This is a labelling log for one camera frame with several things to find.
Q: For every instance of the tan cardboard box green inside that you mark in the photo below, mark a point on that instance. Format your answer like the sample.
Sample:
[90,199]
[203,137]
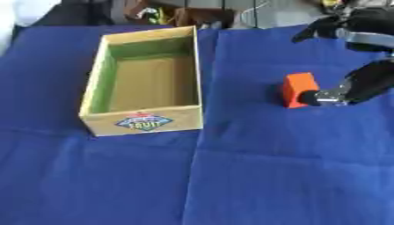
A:
[146,85]

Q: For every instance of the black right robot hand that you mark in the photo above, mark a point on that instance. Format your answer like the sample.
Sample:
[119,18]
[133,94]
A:
[370,80]

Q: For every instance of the orange rectangular block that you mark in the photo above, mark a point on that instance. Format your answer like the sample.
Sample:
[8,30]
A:
[297,88]

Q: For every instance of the black chair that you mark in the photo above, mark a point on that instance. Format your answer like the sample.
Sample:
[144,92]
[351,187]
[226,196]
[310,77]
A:
[77,13]

